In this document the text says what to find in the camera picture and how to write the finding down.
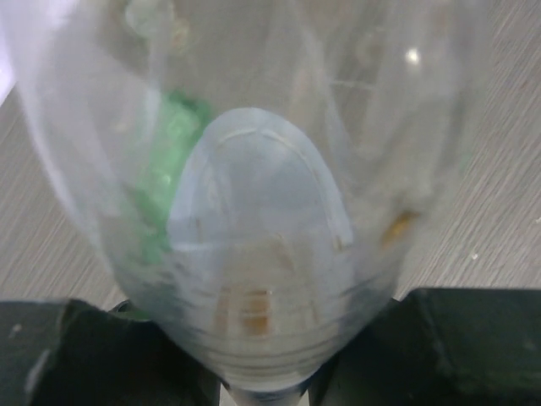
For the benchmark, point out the pepsi bottle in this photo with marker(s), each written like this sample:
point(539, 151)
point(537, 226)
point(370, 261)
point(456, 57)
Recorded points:
point(338, 129)

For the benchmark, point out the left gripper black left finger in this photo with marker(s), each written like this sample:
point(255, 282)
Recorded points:
point(69, 352)

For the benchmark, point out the green plastic bottle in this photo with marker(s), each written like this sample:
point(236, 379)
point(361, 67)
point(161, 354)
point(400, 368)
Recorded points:
point(179, 126)

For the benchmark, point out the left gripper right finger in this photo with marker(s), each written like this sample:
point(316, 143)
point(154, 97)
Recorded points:
point(441, 346)

